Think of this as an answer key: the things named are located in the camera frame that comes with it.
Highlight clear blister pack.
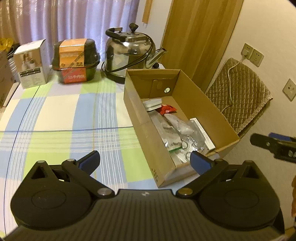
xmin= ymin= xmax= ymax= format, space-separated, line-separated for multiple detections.
xmin=177 ymin=131 xmax=208 ymax=163

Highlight silver foil bag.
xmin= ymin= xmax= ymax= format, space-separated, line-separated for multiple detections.
xmin=148 ymin=110 xmax=182 ymax=166

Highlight red candy packet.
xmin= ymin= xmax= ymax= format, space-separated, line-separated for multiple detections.
xmin=159 ymin=104 xmax=177 ymax=115

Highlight white plug adapter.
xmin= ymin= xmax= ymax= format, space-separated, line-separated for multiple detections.
xmin=142 ymin=98 xmax=162 ymax=111

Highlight clear plastic item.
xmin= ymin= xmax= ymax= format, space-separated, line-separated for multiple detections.
xmin=164 ymin=113 xmax=194 ymax=135

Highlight person right hand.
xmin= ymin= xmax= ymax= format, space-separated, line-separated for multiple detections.
xmin=291 ymin=176 xmax=296 ymax=217

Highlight brown cardboard box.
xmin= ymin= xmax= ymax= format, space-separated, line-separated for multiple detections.
xmin=124 ymin=69 xmax=240 ymax=187

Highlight black orange meal box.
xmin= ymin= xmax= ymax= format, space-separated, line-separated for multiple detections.
xmin=52 ymin=38 xmax=100 ymax=84

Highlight cardboard boxes pile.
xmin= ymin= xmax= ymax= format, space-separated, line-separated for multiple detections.
xmin=0 ymin=38 xmax=19 ymax=108

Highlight white product box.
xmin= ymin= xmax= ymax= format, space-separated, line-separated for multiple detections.
xmin=13 ymin=39 xmax=50 ymax=89

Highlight brown curtain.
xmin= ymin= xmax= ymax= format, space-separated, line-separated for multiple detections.
xmin=161 ymin=0 xmax=243 ymax=91

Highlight stainless steel kettle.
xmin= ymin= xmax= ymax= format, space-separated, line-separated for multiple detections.
xmin=102 ymin=23 xmax=167 ymax=84

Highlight purple curtain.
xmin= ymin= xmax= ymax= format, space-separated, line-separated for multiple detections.
xmin=1 ymin=0 xmax=139 ymax=59

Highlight wall socket double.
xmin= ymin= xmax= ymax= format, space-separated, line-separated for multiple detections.
xmin=241 ymin=43 xmax=264 ymax=67

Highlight white charger cable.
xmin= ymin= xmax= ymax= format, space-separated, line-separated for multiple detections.
xmin=219 ymin=52 xmax=248 ymax=114

